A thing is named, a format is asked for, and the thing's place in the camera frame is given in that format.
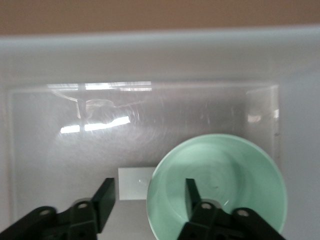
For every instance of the white square label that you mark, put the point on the white square label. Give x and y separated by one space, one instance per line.
132 185

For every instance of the brown table cover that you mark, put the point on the brown table cover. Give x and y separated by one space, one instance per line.
150 15

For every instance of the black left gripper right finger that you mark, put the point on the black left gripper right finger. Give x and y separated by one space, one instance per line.
220 225

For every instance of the clear plastic box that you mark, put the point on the clear plastic box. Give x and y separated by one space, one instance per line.
175 112

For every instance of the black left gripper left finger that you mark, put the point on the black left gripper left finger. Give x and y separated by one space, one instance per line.
75 220

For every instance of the mint green bowl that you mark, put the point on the mint green bowl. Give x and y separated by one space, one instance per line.
225 162

